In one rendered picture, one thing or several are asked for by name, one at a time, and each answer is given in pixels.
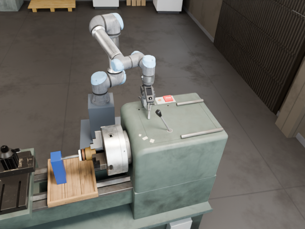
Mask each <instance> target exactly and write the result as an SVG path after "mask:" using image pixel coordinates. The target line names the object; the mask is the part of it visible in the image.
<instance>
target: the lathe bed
mask: <svg viewBox="0 0 305 229"><path fill-rule="evenodd" d="M93 166H94V171H95V178H96V184H97V190H98V197H95V198H90V199H85V200H81V201H76V202H72V203H68V204H62V205H58V206H54V207H48V205H47V194H48V166H44V167H39V168H35V172H34V190H33V206H32V218H31V219H27V220H23V221H19V222H15V223H10V224H5V225H1V226H0V229H22V228H26V227H30V226H34V225H39V224H43V223H47V222H52V221H56V220H60V219H65V218H69V217H73V216H77V215H81V214H86V213H90V212H94V211H98V210H102V209H107V208H111V207H115V206H120V205H123V204H129V203H132V202H133V184H132V182H130V175H129V174H128V172H124V173H119V174H113V175H109V176H108V174H107V171H106V169H101V168H100V165H97V164H96V162H93Z"/></svg>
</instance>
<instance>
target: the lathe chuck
mask: <svg viewBox="0 0 305 229"><path fill-rule="evenodd" d="M100 130H101V131H102V138H103V147H102V148H103V150H104V152H105V156H106V161H107V165H108V166H110V165H112V166H113V169H112V170H108V168H107V169H106V171H107V174H108V176H109V175H113V174H119V173H122V172H123V160H122V152H121V147H120V141H119V137H118V132H117V129H116V126H115V125H109V126H103V127H100ZM109 134H113V137H112V138H109V137H108V135H109Z"/></svg>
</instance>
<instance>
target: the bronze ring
mask: <svg viewBox="0 0 305 229"><path fill-rule="evenodd" d="M80 152H81V159H82V161H85V160H87V161H89V160H93V159H92V154H96V149H91V147H90V146H89V147H87V148H85V149H81V150H80Z"/></svg>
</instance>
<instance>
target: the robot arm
mask: <svg viewBox="0 0 305 229"><path fill-rule="evenodd" d="M122 29H123V20H122V18H121V16H120V15H119V14H118V13H110V14H104V15H97V16H95V17H93V18H92V19H91V21H90V23H89V31H90V34H91V35H92V37H93V38H95V39H96V40H97V41H98V42H99V44H100V45H101V46H102V48H103V49H104V51H105V52H106V54H107V55H108V63H109V67H108V69H107V71H108V72H107V73H105V72H103V71H99V72H96V73H94V74H93V75H92V76H91V84H92V92H93V93H92V96H91V102H92V104H94V105H97V106H103V105H107V104H108V103H109V102H110V96H109V93H108V88H111V87H114V86H117V85H121V84H123V83H124V82H125V80H126V74H125V71H124V70H127V69H130V68H134V67H138V66H139V67H140V68H141V69H142V70H143V72H142V74H143V76H142V80H143V85H141V86H140V89H141V91H140V93H141V95H142V97H141V101H142V103H143V105H144V107H145V109H148V107H147V103H154V101H155V94H154V91H153V87H152V84H153V83H154V78H155V65H156V63H155V57H153V56H151V55H146V56H145V55H144V54H143V53H141V52H139V51H134V52H133V53H132V54H131V55H130V56H125V57H124V56H123V55H122V53H121V52H120V51H119V39H118V36H119V35H120V31H121V30H122Z"/></svg>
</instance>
